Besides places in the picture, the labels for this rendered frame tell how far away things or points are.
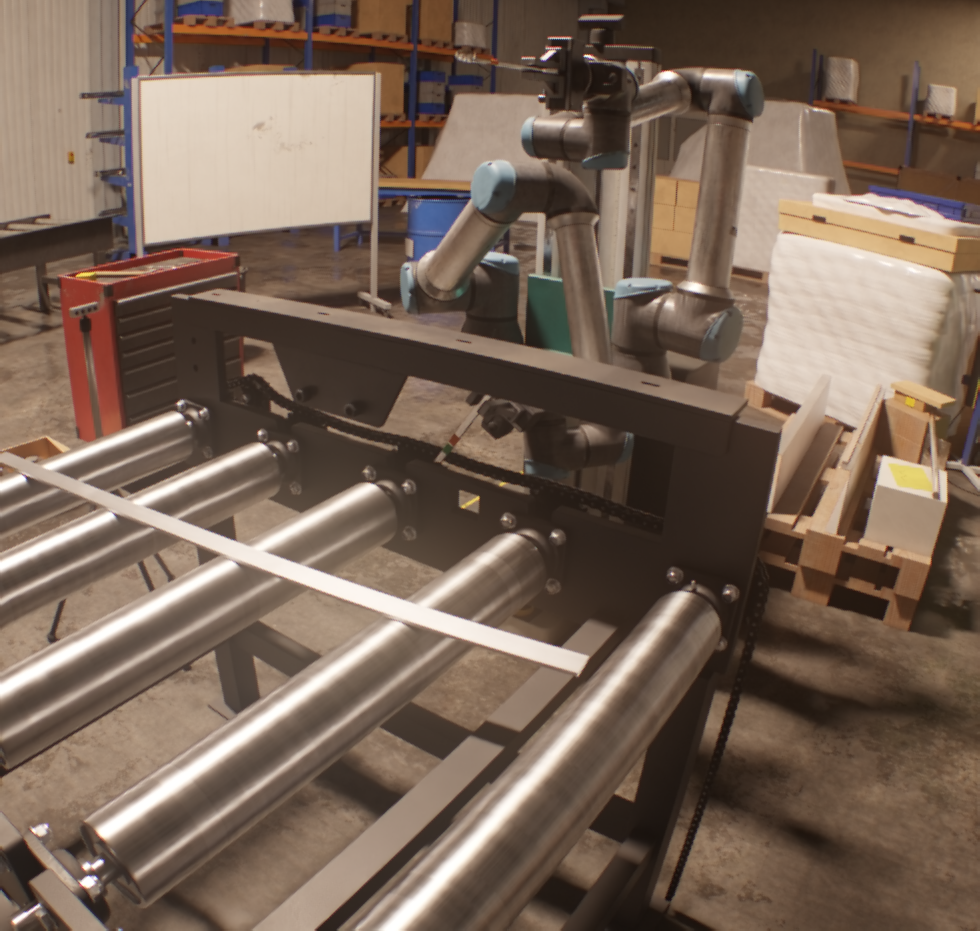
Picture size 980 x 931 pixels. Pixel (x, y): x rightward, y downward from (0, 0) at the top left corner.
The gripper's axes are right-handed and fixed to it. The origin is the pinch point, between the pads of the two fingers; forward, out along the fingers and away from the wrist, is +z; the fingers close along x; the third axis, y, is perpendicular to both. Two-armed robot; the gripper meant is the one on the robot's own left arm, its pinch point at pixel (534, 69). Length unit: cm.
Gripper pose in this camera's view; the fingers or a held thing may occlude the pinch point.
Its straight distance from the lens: 132.6
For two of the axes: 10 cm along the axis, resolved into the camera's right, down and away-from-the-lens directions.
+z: -5.6, 3.2, -7.6
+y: -8.3, -2.5, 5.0
